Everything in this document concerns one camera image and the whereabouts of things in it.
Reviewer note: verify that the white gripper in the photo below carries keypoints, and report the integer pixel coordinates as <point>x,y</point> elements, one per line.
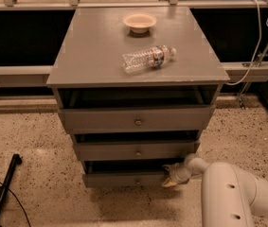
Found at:
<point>176,174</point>

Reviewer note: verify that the grey middle drawer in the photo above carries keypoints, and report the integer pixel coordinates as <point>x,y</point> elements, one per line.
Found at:
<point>135,150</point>

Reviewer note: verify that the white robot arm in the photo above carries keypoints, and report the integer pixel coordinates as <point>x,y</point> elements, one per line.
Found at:
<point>230,196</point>

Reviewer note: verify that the grey drawer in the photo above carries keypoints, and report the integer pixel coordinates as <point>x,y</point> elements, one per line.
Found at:
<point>135,119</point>
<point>116,173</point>
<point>135,150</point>

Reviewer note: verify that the grey wooden drawer cabinet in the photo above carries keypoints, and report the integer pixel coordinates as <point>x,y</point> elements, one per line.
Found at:
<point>88,72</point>

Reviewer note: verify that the beige paper bowl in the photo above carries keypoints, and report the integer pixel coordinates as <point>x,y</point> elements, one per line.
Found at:
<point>139,22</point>

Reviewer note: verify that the clear plastic water bottle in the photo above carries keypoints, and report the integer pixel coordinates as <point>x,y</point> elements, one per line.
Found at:
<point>151,58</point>

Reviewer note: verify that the grey bottom drawer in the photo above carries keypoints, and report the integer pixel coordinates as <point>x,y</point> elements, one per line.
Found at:
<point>116,173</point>

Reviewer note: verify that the grey top drawer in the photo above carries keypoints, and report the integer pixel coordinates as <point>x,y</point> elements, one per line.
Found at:
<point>135,119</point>

